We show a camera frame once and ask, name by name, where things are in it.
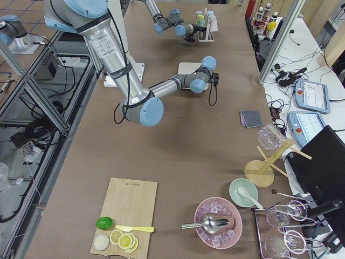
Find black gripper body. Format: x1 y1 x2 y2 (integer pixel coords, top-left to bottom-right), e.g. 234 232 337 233
192 24 199 34

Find cream rabbit tray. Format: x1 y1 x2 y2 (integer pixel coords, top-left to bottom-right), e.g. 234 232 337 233
177 62 201 74

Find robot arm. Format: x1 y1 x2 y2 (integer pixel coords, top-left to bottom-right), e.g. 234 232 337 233
44 1 219 127
142 0 203 38

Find yellow cup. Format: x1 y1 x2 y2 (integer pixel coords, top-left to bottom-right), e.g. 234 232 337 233
196 15 205 27

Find pink cup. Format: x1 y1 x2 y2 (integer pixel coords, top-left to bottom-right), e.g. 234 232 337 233
210 20 218 32

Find wooden cup tree stand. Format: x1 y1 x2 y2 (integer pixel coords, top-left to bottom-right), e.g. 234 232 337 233
244 138 312 188

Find wine glass rack tray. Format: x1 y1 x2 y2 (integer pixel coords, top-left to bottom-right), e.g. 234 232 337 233
253 200 324 258

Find yellow lemon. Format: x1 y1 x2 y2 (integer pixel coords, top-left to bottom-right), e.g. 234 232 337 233
267 21 277 31

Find grey folded cloth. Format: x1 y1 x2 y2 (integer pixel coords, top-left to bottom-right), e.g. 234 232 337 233
239 110 263 128

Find far teach pendant tablet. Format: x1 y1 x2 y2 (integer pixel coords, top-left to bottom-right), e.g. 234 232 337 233
295 79 330 114

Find teach pendant tablet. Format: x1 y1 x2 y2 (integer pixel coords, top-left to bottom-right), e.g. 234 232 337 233
288 111 326 147
295 79 330 114

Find near teach pendant tablet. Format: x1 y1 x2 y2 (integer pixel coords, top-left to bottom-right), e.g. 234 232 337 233
288 111 326 147

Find white ceramic spoon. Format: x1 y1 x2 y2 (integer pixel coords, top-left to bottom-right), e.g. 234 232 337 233
237 187 264 210

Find green bowl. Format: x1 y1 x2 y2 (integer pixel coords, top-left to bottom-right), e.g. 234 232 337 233
229 178 259 208

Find pink bowl with ice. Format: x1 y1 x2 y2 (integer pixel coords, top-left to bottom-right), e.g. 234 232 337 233
194 197 243 249

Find wooden cutting board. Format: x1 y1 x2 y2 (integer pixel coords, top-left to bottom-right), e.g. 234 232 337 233
90 178 158 258

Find metal ice scoop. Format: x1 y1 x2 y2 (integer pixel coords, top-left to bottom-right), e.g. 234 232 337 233
181 213 235 236

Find yellow plastic knife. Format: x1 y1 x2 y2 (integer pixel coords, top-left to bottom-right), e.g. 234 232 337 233
115 224 155 233

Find green lime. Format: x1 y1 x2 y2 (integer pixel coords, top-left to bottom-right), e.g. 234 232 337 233
96 216 114 230

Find lemon slices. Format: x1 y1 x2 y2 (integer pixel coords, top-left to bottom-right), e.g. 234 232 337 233
109 229 139 253

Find half peeled lemon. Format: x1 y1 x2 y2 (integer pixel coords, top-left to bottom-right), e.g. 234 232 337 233
93 234 109 251

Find white wire cup rack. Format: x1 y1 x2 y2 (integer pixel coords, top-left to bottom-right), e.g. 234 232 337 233
197 8 218 42

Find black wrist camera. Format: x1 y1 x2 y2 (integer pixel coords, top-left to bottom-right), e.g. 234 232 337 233
182 34 196 43
210 72 219 88

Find copper wire bottle rack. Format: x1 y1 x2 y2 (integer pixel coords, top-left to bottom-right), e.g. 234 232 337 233
252 3 278 36

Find aluminium frame post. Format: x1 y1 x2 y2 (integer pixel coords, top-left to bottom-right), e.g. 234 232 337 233
258 0 305 85

